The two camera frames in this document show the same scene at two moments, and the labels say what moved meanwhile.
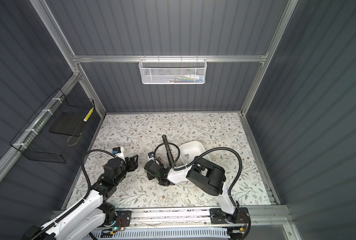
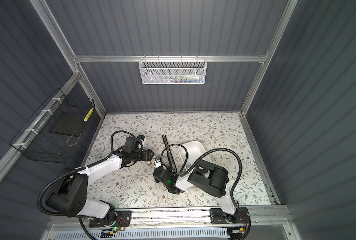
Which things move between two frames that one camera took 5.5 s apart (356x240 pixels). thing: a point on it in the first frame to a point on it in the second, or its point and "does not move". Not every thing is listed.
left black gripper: (132, 164) to (147, 155)
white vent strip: (154, 233) does not move
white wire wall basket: (172, 71) does not move
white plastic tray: (189, 149) does not move
